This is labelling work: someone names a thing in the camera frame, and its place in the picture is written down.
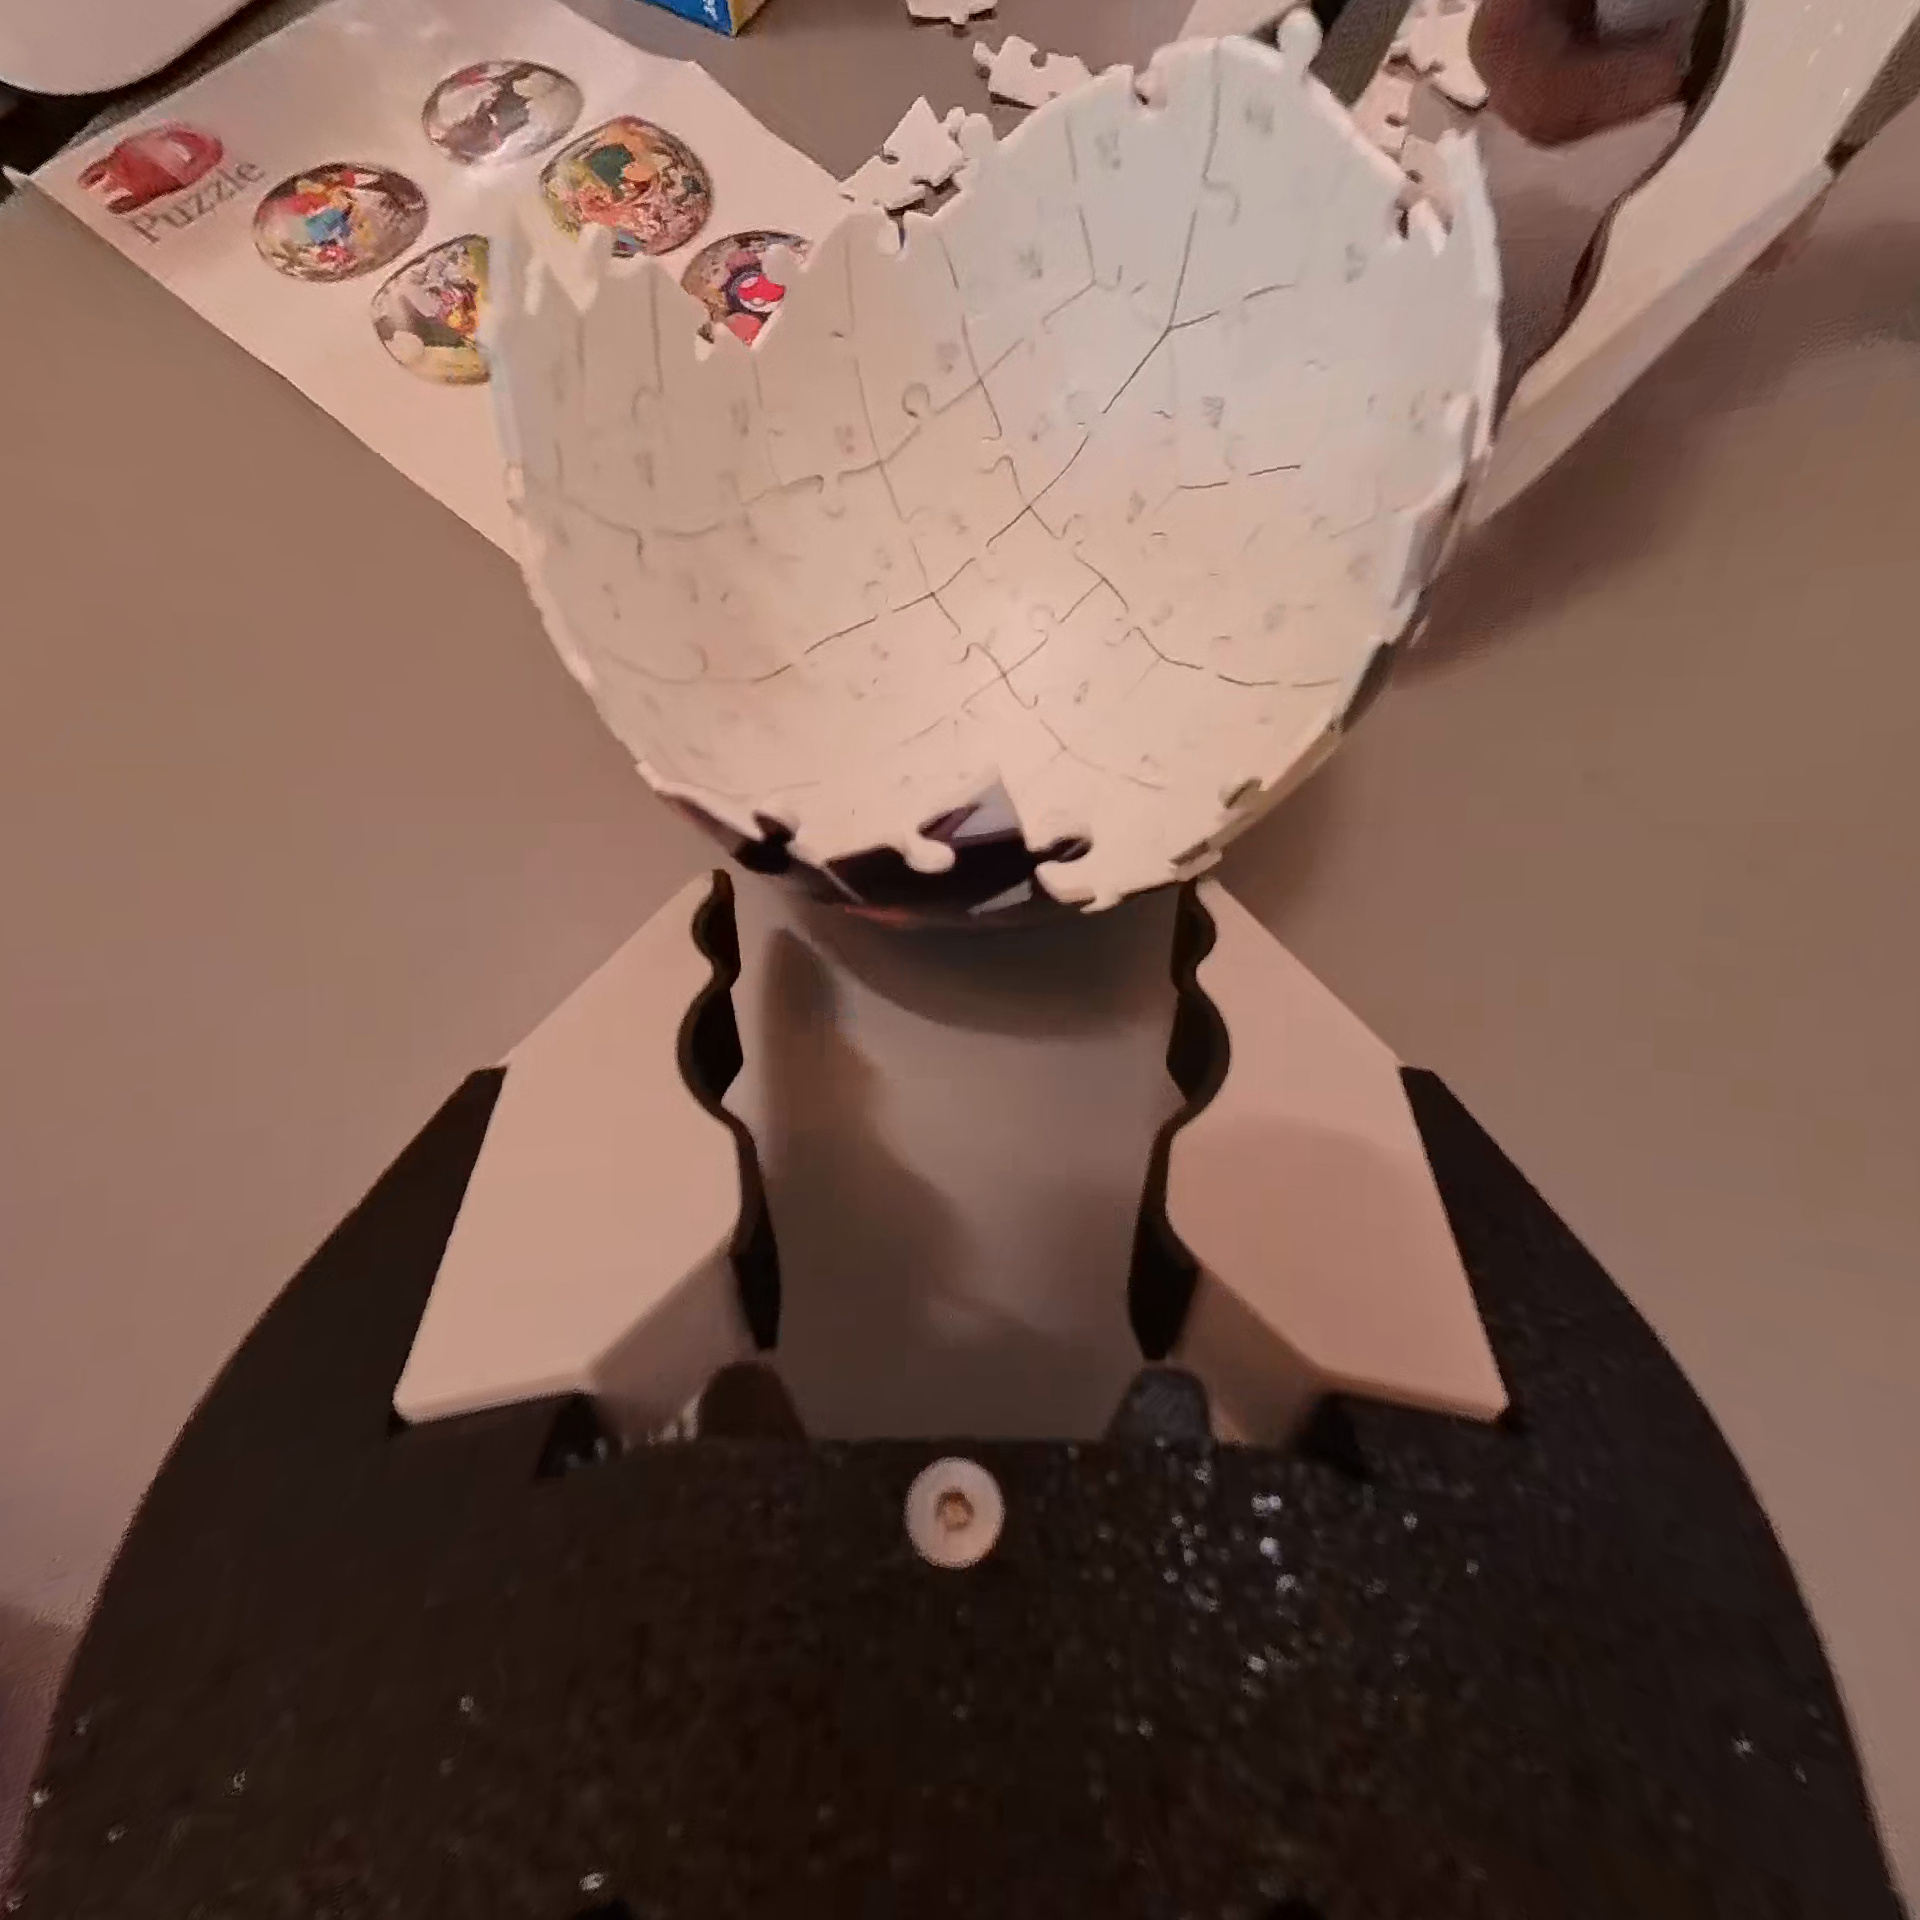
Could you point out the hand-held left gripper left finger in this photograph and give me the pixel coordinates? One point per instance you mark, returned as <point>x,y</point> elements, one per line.
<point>600,1202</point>

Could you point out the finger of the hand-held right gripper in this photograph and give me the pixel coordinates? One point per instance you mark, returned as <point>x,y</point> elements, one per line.
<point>1723,254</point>

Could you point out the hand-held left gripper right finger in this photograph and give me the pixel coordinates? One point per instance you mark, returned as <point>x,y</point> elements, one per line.
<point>1305,1202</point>

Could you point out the colourful half-built puzzle ball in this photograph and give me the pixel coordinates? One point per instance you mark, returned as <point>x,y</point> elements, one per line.
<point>974,525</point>

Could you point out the pile of puzzle pieces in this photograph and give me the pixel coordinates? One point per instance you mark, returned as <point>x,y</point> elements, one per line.
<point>901,158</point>

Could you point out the white printed paper leaflet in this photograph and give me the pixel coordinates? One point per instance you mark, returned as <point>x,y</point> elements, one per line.
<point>195,254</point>

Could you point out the blue cardboard puzzle box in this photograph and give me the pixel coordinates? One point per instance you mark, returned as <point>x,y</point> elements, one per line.
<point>698,13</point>

